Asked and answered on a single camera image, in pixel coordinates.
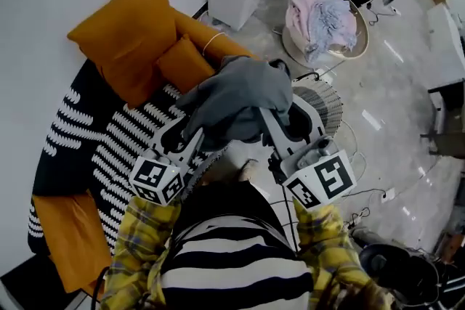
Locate wooden desk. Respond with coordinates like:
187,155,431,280
420,77,465,158

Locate thin white cable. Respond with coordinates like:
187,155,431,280
201,30,227,58

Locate long white cable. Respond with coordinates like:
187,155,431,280
337,118,368,194

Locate orange sofa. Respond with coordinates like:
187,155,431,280
31,8,262,295

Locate woven laundry basket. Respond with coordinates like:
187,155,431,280
290,71,345,138

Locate person's shoe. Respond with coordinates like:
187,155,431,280
237,158,260,183

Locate person's left forearm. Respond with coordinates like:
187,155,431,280
99,195,183,310

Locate person's black trousers legs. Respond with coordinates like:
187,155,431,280
177,180,292,256

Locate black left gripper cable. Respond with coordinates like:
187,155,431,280
89,266,110,310

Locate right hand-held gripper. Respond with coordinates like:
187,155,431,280
258,94,357,211

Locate person's striped shirt torso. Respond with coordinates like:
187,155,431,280
158,215,316,310

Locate small orange cushion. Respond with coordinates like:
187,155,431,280
155,33,217,96

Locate pink clothes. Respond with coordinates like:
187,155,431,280
284,0,360,56

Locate black white patterned blanket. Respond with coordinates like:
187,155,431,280
26,59,234,259

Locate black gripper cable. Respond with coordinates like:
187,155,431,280
89,266,110,310
267,155,302,254

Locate large orange cushion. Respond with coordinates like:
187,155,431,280
31,189,114,295
66,0,179,110

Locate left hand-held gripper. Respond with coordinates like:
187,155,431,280
129,115,205,207

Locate person's right forearm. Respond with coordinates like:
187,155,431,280
291,200,394,310

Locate grey garment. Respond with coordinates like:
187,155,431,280
174,54,294,152

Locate black office chair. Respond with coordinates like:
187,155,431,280
357,242,465,306

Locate white counter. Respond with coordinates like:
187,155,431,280
426,4,465,85

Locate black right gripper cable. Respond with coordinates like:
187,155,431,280
267,155,302,254

